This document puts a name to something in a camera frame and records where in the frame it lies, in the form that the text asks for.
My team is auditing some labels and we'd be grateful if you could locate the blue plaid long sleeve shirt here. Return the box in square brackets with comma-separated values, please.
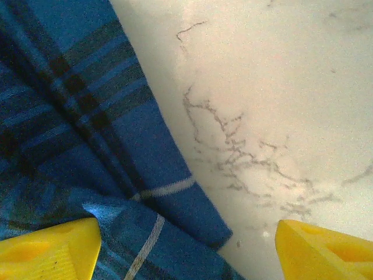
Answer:
[0, 0, 245, 280]

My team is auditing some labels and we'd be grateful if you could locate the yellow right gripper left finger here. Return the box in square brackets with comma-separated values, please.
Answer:
[0, 217, 102, 280]

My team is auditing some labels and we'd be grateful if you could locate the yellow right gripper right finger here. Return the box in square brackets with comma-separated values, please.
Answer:
[275, 219, 373, 280]

